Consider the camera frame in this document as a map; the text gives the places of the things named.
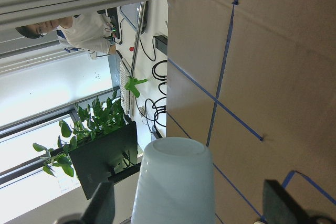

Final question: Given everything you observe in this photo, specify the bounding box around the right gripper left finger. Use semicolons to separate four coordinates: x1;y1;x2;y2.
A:
80;182;115;224

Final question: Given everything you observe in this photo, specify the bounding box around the seated person in white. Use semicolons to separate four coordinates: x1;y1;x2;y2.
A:
15;12;116;55

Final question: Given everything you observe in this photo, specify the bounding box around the white keyboard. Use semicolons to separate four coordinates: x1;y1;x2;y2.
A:
120;58;131;115

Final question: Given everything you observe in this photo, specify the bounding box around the light blue cup front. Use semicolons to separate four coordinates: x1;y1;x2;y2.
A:
131;137;215;223

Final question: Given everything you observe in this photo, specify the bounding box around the green potted plant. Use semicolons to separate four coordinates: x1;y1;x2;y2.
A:
32;91;126;177

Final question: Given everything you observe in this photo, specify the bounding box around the green handled reacher tool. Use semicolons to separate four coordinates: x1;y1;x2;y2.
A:
125;2;147;98

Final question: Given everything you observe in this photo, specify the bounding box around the black power strip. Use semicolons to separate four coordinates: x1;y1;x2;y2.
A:
154;35;168;55

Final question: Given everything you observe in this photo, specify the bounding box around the black monitor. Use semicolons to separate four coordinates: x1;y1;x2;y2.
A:
69;121;141;199

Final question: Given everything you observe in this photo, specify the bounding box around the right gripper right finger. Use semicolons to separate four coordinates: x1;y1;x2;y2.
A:
263;179;309;224

